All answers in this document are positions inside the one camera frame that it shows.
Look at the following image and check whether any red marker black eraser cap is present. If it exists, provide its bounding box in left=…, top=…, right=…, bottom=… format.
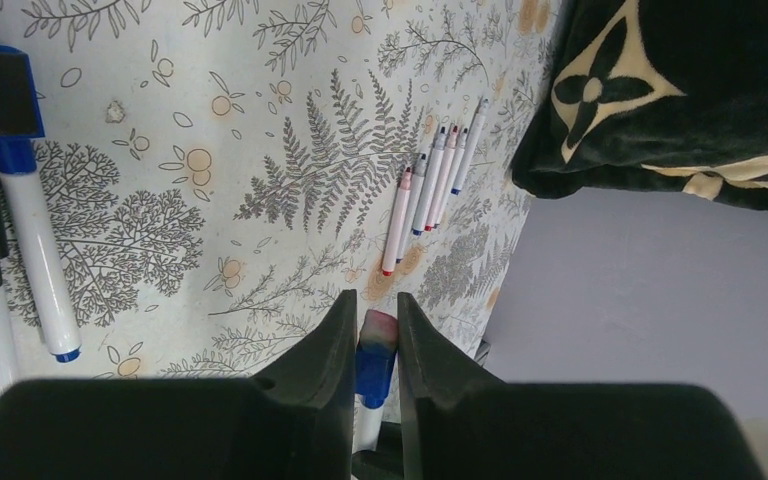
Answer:
left=381, top=167, right=412, bottom=277

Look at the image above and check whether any black floral blanket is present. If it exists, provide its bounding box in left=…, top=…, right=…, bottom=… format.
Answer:
left=511, top=1, right=768, bottom=211

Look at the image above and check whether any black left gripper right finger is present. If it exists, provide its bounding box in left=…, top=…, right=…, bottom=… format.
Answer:
left=397, top=293, right=763, bottom=479

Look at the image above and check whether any white marker body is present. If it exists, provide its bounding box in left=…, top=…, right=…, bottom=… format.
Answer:
left=450, top=98, right=490, bottom=195

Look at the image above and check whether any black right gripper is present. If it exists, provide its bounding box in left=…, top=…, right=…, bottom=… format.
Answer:
left=351, top=423, right=404, bottom=480

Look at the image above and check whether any floral patterned table mat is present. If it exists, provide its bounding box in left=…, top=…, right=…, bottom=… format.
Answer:
left=0, top=1, right=568, bottom=380

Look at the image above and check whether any blue marker black eraser cap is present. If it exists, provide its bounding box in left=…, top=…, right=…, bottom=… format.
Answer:
left=0, top=45, right=82, bottom=363

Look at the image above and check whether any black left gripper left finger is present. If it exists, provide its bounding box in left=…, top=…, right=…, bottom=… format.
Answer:
left=0, top=290, right=357, bottom=479

